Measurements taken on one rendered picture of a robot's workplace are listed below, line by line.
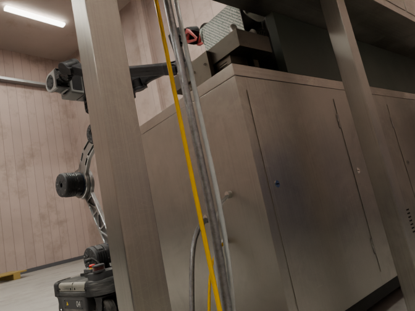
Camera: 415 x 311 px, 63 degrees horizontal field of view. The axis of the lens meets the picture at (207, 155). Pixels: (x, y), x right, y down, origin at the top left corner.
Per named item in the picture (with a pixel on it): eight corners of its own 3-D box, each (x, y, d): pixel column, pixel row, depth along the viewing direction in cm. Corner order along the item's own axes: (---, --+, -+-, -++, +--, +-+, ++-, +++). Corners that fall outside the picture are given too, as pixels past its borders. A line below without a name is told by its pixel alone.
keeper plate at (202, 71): (199, 92, 124) (193, 64, 126) (217, 80, 117) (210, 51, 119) (194, 91, 123) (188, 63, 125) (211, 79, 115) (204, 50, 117)
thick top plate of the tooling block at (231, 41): (202, 96, 148) (200, 83, 149) (272, 52, 118) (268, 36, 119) (172, 94, 138) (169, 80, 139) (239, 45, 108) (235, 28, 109)
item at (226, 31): (213, 84, 148) (205, 45, 151) (252, 59, 131) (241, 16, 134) (213, 84, 148) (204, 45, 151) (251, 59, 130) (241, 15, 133)
